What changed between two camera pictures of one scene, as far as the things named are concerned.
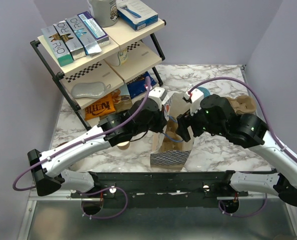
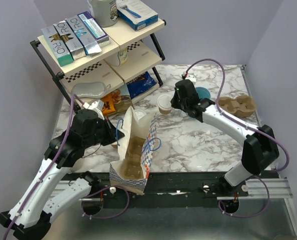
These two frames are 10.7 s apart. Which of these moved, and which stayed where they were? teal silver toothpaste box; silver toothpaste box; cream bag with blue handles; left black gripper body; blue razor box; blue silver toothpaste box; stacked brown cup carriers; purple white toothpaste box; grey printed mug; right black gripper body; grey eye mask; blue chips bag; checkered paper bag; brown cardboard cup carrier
Moved: right black gripper body; brown cardboard cup carrier; left black gripper body; checkered paper bag; cream bag with blue handles
Stayed: stacked brown cup carriers; purple white toothpaste box; teal silver toothpaste box; blue chips bag; grey eye mask; blue silver toothpaste box; blue razor box; silver toothpaste box; grey printed mug
